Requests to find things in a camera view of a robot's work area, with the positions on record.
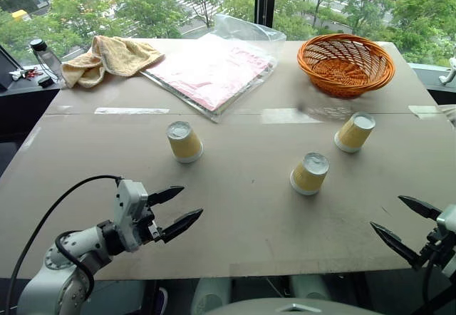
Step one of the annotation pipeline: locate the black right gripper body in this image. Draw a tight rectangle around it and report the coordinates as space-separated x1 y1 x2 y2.
418 227 447 270

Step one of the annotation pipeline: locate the grey robot torso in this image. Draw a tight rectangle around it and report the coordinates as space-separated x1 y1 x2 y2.
204 297 386 315

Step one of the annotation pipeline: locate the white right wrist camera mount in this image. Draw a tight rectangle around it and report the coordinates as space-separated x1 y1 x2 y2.
435 204 456 277

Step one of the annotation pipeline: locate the black side table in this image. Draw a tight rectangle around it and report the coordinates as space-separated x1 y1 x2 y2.
0 43 62 148

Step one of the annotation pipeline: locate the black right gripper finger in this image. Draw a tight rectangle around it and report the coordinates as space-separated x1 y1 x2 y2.
369 221 428 271
397 195 443 221

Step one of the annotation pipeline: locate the clear bag with pink sheets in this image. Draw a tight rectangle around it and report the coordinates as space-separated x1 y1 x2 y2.
139 13 288 124

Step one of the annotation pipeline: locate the clear bottle with black cap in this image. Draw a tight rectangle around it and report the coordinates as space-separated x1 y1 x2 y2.
28 38 65 85

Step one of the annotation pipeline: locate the yellow paper cup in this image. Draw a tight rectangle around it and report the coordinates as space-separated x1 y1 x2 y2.
333 110 377 154
167 120 204 164
289 151 331 197

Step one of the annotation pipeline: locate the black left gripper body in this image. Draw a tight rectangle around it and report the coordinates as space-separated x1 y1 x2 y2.
136 205 167 247

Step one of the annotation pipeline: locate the wide clear tape strip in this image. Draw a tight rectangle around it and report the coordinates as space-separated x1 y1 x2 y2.
260 108 324 125

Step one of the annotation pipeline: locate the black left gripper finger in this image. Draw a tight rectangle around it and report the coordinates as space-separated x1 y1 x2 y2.
147 185 186 208
161 207 204 245

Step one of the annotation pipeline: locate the pale grey rounded robot leg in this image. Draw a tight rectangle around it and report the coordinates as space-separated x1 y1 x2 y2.
190 277 233 315
288 274 333 301

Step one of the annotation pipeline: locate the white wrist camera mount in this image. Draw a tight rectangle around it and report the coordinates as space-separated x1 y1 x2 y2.
435 204 456 277
113 179 156 253

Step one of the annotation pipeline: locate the short clear tape strip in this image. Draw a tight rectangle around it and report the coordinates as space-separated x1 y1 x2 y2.
407 105 442 120

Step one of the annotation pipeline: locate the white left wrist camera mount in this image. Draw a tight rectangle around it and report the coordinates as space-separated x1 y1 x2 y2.
113 179 156 253

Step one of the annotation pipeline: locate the orange wicker basket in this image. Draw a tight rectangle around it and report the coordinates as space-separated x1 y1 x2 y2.
296 33 397 100

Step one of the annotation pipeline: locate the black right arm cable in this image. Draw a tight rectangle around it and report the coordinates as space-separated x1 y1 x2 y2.
421 250 456 315

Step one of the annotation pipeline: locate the yellow terry towel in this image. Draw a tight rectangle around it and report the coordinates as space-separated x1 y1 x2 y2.
61 35 166 89

